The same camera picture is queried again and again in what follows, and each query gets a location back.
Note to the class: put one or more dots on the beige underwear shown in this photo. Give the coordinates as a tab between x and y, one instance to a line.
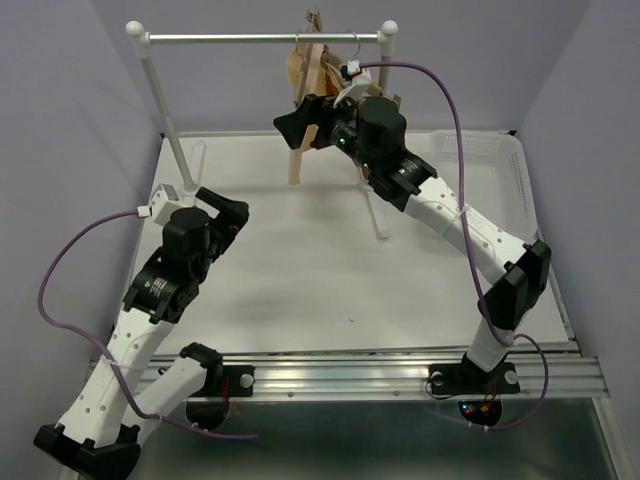
314	69

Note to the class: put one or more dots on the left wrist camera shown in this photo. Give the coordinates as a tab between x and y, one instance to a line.
162	204

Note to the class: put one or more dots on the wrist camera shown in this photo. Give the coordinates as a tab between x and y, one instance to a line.
162	204
358	81

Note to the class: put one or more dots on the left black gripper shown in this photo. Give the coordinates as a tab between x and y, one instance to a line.
229	221

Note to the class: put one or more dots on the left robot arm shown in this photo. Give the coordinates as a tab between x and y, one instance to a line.
101	435

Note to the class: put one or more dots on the white clothes rack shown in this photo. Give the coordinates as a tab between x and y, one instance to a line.
191	169

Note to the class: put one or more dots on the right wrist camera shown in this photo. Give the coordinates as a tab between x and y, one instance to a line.
358	81

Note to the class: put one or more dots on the white plastic basket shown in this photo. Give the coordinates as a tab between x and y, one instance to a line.
497	182

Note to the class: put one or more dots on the aluminium mounting rail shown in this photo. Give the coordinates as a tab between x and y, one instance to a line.
390	376

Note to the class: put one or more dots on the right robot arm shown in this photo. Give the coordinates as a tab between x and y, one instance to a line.
517	271

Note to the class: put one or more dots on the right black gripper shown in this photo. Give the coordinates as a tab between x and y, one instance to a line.
320	111

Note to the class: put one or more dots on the wooden clip hanger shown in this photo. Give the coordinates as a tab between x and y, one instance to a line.
296	155

